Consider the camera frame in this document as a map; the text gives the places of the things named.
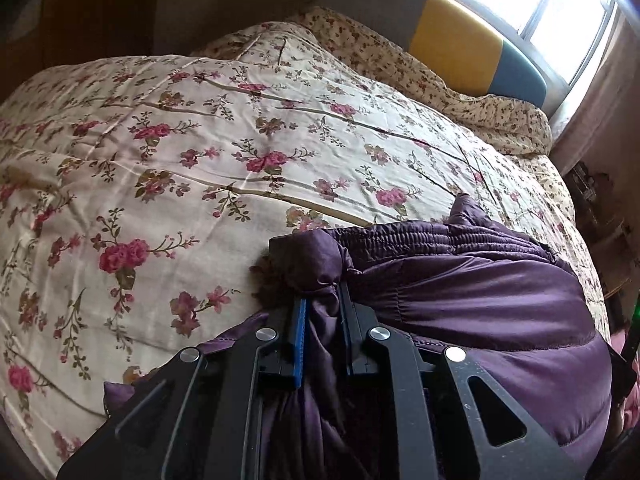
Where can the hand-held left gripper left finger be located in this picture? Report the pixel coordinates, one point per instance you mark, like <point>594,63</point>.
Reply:
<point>300,340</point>

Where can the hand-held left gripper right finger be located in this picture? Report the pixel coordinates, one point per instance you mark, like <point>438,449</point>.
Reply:
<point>357,340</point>

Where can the purple puffer jacket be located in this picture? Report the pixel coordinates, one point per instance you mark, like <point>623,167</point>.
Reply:
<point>475,290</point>

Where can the cluttered wooden desk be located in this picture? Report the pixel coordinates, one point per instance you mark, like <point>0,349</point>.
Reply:
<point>605,240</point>

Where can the large floral bed quilt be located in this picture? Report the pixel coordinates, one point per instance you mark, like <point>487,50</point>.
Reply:
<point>150,185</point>

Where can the long pink curtain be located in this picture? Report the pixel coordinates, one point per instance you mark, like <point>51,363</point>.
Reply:
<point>600,120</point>

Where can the small floral print quilt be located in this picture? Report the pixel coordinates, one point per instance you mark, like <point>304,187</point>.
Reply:
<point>490,110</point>

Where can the grey yellow blue headboard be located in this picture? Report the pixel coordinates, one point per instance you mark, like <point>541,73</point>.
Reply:
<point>460,35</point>

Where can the bright window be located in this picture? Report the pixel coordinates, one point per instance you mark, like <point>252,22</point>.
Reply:
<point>565,15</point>

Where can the brown wooden wardrobe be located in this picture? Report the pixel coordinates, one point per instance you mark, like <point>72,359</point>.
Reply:
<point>75,20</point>

